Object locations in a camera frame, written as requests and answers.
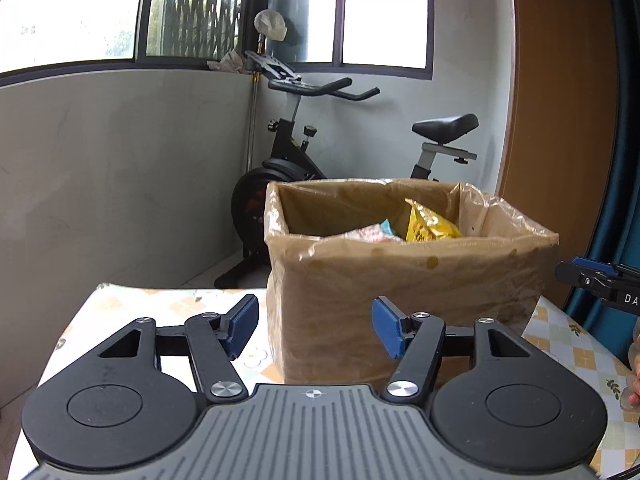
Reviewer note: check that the metal lattice grille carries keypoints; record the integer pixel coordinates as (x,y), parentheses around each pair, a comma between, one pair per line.
(195,10)

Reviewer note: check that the black exercise bike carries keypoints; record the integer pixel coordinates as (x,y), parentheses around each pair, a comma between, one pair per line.
(280,160)

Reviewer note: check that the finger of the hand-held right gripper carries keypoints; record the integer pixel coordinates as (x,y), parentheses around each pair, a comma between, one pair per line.
(575,274)

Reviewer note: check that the light blue snack packet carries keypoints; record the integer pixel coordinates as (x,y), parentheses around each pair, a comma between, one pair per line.
(386,227)

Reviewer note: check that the floral checked tablecloth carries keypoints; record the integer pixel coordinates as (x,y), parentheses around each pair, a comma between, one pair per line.
(575,350)

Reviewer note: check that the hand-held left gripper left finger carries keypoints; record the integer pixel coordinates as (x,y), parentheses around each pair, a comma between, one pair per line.
(240,327)

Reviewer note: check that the dark window frame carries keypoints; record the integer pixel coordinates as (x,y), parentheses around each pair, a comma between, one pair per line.
(140,10)

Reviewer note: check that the wooden panel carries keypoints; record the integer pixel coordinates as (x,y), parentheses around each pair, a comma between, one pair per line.
(560,110)

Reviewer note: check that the blue curtain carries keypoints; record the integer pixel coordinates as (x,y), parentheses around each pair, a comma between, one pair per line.
(627,135)

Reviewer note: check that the beige rag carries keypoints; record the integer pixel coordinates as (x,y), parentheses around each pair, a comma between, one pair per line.
(227,62)

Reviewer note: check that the person's right hand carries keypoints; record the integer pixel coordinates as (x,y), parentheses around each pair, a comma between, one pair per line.
(636,365)

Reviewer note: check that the yellow snack bag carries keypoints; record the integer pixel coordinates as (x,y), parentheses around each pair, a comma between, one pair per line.
(430,225)

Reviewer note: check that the pink white snack packet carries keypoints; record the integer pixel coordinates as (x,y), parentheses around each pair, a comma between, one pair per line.
(370,235)

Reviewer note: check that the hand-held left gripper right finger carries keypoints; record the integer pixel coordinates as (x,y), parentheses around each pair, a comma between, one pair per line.
(389,327)

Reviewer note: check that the metal pole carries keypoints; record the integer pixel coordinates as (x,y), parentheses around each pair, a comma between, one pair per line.
(251,125)

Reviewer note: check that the cardboard box with plastic liner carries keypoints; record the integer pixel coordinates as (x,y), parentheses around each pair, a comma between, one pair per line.
(400,300)

